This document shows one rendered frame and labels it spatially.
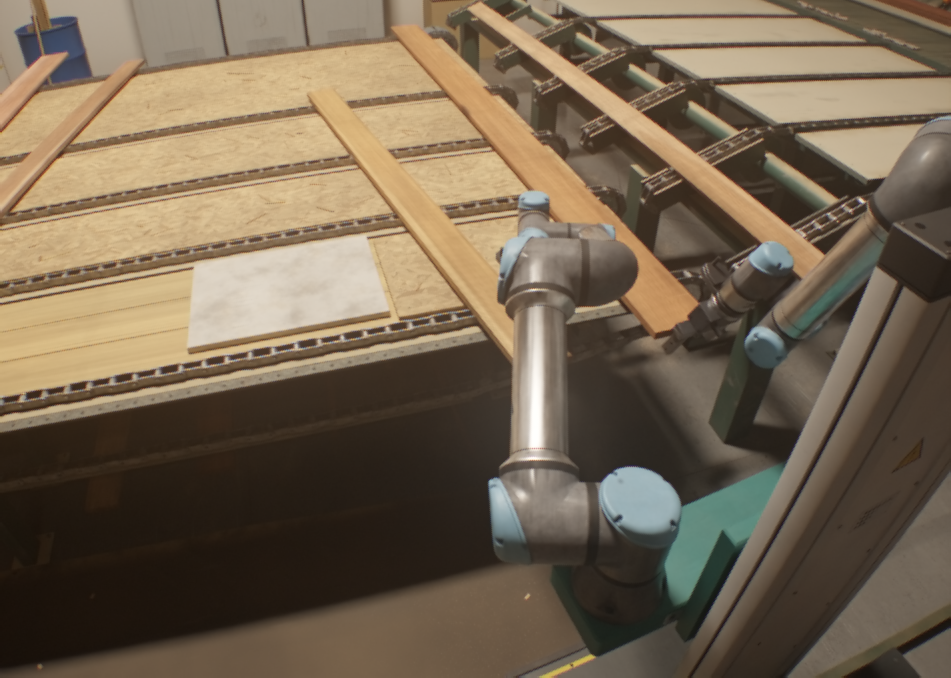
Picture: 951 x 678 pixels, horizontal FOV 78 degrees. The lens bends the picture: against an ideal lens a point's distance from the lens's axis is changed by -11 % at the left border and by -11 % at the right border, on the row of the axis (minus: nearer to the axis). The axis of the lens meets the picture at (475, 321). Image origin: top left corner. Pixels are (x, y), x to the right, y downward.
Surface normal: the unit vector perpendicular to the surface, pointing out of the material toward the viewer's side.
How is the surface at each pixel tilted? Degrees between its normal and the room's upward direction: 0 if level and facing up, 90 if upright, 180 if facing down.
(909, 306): 90
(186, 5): 90
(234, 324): 0
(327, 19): 90
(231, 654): 0
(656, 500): 7
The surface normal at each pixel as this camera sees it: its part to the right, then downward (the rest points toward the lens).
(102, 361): 0.00, -0.78
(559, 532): -0.04, -0.10
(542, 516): -0.02, -0.41
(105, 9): 0.32, 0.60
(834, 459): -0.92, 0.24
